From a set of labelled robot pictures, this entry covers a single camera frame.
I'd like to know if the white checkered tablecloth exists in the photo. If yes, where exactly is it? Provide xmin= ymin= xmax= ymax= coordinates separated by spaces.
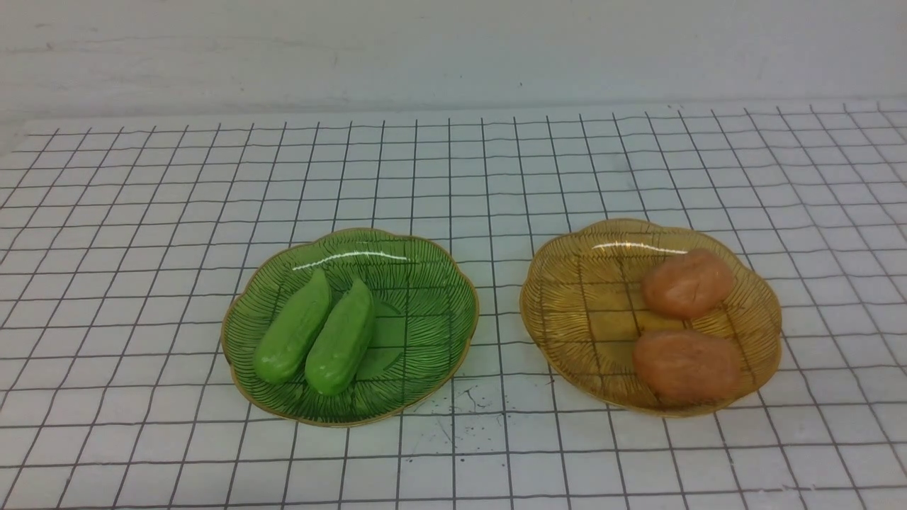
xmin=1 ymin=100 xmax=905 ymax=509

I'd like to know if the amber glass plate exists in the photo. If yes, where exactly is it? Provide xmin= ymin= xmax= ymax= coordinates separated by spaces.
xmin=519 ymin=217 xmax=783 ymax=419

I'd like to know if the green cucumber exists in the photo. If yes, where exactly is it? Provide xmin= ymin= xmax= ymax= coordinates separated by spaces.
xmin=304 ymin=278 xmax=376 ymax=397
xmin=253 ymin=268 xmax=332 ymax=385

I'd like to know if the brown potato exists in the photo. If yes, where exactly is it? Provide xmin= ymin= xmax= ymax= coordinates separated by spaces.
xmin=632 ymin=330 xmax=743 ymax=404
xmin=641 ymin=249 xmax=735 ymax=319

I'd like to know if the green glass plate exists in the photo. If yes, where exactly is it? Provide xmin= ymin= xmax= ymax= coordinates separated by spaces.
xmin=220 ymin=228 xmax=479 ymax=427

